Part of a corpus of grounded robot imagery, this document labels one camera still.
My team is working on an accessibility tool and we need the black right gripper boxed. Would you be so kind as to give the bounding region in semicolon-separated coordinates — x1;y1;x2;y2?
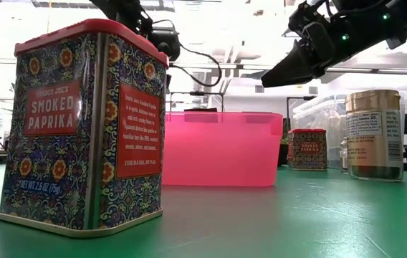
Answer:
260;0;355;89

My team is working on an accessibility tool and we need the smoked paprika tin red lid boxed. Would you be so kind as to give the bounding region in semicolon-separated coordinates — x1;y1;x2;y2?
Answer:
287;128;328;171
0;18;170;239

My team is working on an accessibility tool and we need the clear plastic storage container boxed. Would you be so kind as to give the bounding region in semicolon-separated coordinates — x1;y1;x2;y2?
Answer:
292;93;350;169

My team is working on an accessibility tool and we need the small clear glass jar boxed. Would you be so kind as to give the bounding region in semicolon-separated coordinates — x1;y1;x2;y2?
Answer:
339;138;350;173

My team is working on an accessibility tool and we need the pink translucent plastic bin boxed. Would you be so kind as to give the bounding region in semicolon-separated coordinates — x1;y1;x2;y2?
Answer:
162;111;284;188

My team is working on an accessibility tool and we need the gold-lid glass spice jar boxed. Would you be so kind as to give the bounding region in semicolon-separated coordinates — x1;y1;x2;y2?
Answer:
345;89;405;183

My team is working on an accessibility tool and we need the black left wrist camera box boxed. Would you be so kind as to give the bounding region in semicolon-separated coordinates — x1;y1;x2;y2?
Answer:
148;27;182;62

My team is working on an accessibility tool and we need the black left camera cable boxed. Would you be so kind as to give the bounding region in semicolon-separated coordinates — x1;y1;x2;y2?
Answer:
171;42;223;87

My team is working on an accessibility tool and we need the horizontal metal frame rail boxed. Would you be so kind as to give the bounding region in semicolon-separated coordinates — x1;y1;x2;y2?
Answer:
169;62;407;76

